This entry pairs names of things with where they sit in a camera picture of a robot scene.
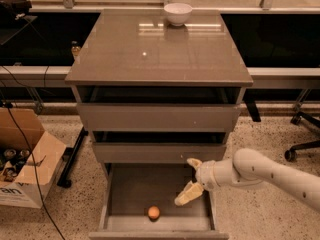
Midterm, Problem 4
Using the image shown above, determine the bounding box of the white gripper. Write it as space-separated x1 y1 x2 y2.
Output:
174 158 218 206

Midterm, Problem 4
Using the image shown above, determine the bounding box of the orange fruit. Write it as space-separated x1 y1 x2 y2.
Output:
147 206 160 220

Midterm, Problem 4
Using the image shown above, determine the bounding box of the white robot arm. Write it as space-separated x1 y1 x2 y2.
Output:
174 148 320 212

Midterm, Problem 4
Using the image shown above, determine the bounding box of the grey bottom drawer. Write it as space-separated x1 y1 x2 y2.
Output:
89 164 229 240

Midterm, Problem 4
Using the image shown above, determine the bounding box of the grey drawer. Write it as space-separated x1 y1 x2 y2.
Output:
93 131 227 164
75 86 242 133
89 164 229 240

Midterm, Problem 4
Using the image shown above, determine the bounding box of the grey middle drawer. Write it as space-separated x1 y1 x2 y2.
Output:
93 131 227 164

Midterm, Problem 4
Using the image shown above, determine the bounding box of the grey drawer cabinet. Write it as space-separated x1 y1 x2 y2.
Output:
63 9 254 240

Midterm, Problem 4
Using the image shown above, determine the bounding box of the grey top drawer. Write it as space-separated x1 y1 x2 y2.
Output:
75 86 242 133

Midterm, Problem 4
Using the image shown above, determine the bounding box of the black table leg right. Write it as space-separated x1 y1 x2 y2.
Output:
243 90 261 122

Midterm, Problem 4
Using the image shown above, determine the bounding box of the black table leg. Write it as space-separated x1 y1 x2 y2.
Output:
243 90 261 122
57 128 88 188

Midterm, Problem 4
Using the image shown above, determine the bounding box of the black office chair base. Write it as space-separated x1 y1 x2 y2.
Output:
284 111 320 162

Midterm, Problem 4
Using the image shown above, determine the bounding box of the black table leg left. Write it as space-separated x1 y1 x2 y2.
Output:
57 128 88 188

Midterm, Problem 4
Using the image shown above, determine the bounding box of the white ceramic bowl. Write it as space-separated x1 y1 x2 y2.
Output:
164 3 193 26

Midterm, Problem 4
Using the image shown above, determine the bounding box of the brown cardboard box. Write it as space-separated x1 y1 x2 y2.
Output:
0 108 66 208

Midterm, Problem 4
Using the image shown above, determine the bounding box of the small bottle behind cabinet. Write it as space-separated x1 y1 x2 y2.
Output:
71 41 81 58

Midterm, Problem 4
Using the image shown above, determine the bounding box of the black bag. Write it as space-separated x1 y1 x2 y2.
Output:
0 0 32 22

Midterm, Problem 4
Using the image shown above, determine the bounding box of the black cable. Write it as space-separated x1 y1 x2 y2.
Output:
0 65 66 240

